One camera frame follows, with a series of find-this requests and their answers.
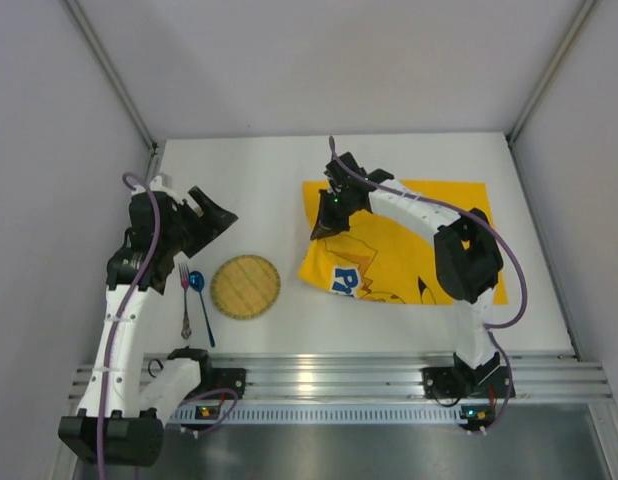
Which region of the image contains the aluminium mounting rail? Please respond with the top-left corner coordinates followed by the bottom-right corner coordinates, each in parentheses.
top-left (68, 351), bottom-right (613, 401)

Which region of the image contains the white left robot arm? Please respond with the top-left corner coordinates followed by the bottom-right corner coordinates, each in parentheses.
top-left (58, 172), bottom-right (240, 478)

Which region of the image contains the yellow Pikachu cloth placemat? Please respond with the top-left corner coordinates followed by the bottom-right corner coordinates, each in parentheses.
top-left (298, 180), bottom-right (492, 305)

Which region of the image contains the blue metal spoon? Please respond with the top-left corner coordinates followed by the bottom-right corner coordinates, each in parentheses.
top-left (188, 270), bottom-right (216, 348)

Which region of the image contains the pink metal fork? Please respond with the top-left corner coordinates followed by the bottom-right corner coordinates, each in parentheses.
top-left (178, 263), bottom-right (192, 340)

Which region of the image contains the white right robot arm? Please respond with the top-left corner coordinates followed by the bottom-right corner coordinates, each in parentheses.
top-left (310, 153), bottom-right (505, 395)

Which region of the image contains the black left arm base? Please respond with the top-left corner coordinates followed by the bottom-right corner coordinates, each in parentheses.
top-left (185, 368), bottom-right (247, 401)

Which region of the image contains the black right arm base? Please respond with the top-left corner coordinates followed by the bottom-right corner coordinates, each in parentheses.
top-left (422, 364), bottom-right (513, 401)

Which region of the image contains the round woven bamboo plate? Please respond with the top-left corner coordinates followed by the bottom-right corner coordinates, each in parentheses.
top-left (210, 254), bottom-right (281, 320)

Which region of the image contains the slotted grey cable duct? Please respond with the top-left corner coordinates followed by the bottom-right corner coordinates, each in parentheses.
top-left (168, 404), bottom-right (470, 426)

